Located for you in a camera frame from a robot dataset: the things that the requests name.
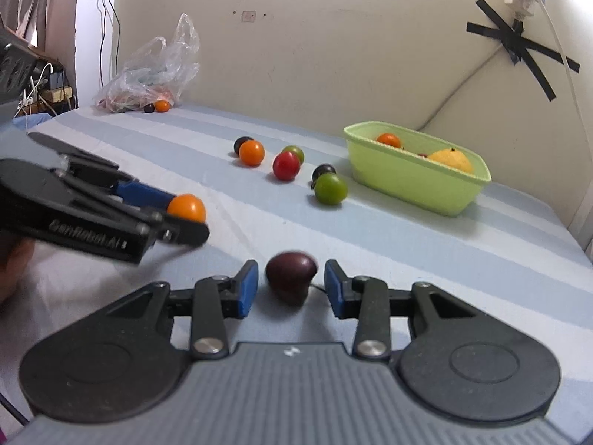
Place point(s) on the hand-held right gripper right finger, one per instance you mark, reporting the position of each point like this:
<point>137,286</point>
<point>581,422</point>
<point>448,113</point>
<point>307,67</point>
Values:
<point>334,287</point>

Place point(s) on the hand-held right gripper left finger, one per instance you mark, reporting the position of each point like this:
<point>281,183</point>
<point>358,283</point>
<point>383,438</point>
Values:
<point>248,287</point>

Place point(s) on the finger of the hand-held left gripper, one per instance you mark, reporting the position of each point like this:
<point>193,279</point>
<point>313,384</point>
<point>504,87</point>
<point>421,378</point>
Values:
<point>185,234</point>
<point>143,193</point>

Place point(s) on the orange cherry tomato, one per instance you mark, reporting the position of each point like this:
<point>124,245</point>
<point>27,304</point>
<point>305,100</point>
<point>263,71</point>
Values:
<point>251,153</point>
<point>187,206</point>
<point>162,105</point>

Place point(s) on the dark purple plum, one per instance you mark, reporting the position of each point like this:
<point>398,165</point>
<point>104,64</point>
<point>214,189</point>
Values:
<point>291,273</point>

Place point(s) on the green cherry tomato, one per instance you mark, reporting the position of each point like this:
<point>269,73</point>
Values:
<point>296,150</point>
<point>331,189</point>

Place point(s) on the dark purple cherry tomato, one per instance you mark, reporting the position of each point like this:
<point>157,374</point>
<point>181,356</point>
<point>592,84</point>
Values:
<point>241,142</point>
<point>323,170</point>
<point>148,108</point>

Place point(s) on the red cherry tomato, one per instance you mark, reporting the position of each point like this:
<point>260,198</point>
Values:
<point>286,166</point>

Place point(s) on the light green plastic basket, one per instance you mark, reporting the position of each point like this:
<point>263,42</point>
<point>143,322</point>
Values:
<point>417,181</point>

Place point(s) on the orange mandarin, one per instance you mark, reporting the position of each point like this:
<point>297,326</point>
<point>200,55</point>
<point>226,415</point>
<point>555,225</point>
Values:
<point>388,140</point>

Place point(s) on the yellow pear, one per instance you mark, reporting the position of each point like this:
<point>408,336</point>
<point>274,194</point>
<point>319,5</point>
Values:
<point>451,160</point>

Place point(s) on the person's left hand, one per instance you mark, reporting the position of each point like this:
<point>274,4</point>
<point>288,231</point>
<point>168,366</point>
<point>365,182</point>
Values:
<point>14,269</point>

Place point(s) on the clear plastic bag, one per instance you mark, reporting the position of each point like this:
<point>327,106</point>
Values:
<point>148,69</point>

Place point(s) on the beige power strip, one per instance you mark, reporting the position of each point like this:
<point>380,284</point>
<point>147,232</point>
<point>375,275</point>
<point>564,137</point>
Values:
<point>58,95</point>

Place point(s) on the black tape cross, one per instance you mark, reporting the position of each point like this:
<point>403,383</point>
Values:
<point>516,39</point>

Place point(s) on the small wall sticker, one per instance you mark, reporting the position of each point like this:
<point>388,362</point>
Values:
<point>249,16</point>

